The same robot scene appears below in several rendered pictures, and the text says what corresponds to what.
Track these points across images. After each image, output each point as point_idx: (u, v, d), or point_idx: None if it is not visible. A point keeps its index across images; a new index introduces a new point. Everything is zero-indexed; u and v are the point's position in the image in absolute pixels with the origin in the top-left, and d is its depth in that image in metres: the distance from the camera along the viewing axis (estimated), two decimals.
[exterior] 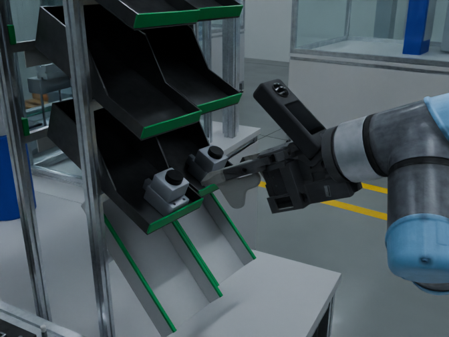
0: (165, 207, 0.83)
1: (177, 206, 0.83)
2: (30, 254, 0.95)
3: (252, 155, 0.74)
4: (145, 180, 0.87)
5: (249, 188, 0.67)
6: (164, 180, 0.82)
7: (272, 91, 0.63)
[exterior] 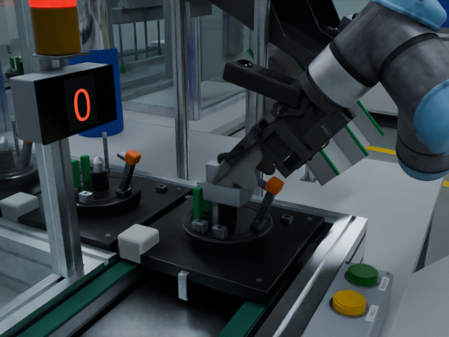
0: (231, 193, 0.72)
1: (243, 188, 0.72)
2: (180, 118, 0.98)
3: None
4: (198, 181, 0.77)
5: (255, 166, 0.68)
6: (218, 164, 0.72)
7: (238, 65, 0.66)
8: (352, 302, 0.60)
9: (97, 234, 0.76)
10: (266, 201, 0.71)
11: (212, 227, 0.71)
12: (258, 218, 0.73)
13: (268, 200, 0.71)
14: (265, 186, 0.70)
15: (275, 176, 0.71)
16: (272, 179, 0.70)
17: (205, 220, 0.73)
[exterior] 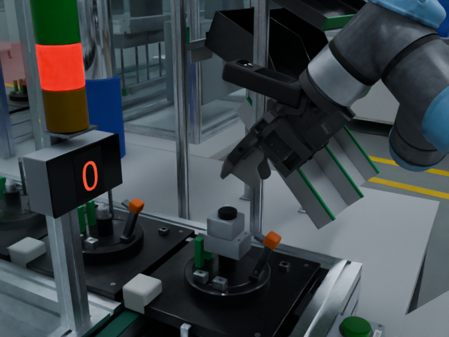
0: (230, 247, 0.75)
1: (242, 241, 0.76)
2: (181, 160, 1.02)
3: None
4: (199, 232, 0.80)
5: (257, 164, 0.69)
6: (219, 219, 0.75)
7: (238, 65, 0.66)
8: None
9: (103, 283, 0.80)
10: (264, 255, 0.75)
11: (213, 279, 0.74)
12: (256, 269, 0.76)
13: (266, 254, 0.74)
14: (263, 241, 0.74)
15: (273, 231, 0.74)
16: (270, 235, 0.73)
17: (206, 271, 0.77)
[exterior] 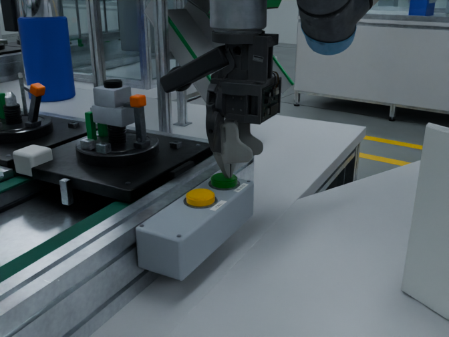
0: (115, 114, 0.80)
1: (125, 109, 0.80)
2: (95, 63, 1.06)
3: None
4: (91, 107, 0.85)
5: (237, 136, 0.69)
6: (103, 88, 0.80)
7: (169, 73, 0.71)
8: (200, 196, 0.68)
9: None
10: (137, 117, 0.80)
11: (96, 143, 0.79)
12: (138, 136, 0.81)
13: (138, 116, 0.80)
14: (130, 103, 0.79)
15: (137, 94, 0.80)
16: (133, 95, 0.79)
17: (92, 139, 0.81)
